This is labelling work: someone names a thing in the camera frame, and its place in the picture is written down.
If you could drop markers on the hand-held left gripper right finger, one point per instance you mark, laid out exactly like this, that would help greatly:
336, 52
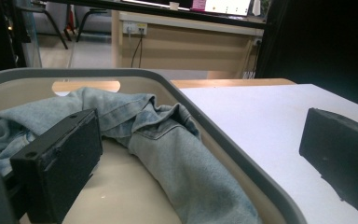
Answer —
345, 155

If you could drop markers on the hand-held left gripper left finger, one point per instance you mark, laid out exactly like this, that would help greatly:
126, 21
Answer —
59, 161

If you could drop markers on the beige plastic basket grey rim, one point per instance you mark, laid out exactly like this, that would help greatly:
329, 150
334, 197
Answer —
121, 193

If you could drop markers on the blue denim shorts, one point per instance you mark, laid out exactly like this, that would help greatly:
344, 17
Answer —
174, 161

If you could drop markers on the white table mat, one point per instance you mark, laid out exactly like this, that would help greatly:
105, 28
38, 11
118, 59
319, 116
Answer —
261, 124

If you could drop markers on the black curtain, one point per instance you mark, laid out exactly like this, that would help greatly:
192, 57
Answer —
323, 46

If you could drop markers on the light wooden desk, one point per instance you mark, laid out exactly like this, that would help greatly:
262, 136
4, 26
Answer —
183, 46

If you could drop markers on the white paper cup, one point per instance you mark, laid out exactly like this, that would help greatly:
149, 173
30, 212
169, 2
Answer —
174, 5

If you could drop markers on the pink box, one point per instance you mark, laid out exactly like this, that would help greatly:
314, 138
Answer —
198, 4

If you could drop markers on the black chair frame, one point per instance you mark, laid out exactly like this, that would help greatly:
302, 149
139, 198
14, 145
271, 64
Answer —
84, 21
56, 28

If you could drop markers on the white wall power socket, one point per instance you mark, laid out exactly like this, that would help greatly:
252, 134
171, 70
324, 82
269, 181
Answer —
135, 27

